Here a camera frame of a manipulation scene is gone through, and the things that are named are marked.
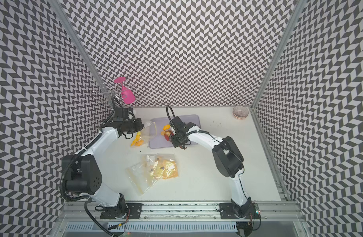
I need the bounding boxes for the clear resealable bag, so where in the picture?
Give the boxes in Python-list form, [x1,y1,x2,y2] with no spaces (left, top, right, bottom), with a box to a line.
[131,121,157,148]

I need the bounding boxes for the red metal tongs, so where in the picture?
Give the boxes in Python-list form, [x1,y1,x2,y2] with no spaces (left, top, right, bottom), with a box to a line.
[161,124,187,150]

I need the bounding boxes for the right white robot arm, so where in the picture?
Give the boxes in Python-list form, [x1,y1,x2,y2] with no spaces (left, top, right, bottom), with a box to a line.
[166,105,252,219]

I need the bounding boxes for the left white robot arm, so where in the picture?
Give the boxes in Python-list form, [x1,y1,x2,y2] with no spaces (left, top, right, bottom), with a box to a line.
[60,105,144,219]

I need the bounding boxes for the clear bag with cookies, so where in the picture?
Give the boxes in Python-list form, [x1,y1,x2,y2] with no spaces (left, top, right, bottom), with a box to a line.
[125,154,179,195]

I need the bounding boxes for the lavender plastic tray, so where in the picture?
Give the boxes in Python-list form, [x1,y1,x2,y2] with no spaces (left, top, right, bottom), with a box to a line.
[148,115,201,149]

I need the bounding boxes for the pink plastic wine glass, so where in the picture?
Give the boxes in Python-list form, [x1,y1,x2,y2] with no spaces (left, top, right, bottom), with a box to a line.
[113,77,136,105]

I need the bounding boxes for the small pink stacked bowls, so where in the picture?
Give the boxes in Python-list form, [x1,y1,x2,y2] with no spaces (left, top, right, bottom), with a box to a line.
[232,106,249,119]

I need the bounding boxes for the metal wire glass rack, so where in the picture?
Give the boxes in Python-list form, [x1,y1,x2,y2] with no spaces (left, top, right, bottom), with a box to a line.
[88,83,129,108]

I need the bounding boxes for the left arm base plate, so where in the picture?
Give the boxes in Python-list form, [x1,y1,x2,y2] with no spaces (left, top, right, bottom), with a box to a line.
[100,202,143,220]

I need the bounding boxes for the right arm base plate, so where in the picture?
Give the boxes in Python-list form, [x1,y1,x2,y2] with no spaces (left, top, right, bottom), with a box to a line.
[218,202,261,220]

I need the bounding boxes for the aluminium mounting rail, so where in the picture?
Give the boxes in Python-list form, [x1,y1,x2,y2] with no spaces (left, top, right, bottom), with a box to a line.
[58,200,303,223]

